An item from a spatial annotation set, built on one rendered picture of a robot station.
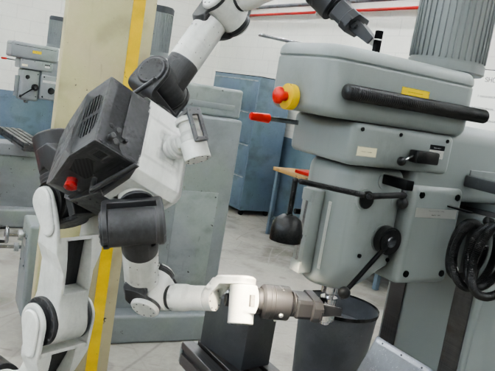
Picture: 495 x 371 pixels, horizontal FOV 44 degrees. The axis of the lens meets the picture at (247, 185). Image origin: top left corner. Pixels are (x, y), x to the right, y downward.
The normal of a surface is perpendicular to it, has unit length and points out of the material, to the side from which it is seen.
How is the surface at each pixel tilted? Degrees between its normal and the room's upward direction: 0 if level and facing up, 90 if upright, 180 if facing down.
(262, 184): 90
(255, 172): 90
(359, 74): 90
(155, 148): 58
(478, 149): 90
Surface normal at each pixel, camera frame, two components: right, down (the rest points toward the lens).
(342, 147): -0.85, -0.06
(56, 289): -0.62, 0.01
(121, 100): 0.74, -0.33
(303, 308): 0.20, 0.18
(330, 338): -0.26, 0.17
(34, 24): 0.50, 0.21
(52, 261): -0.68, 0.40
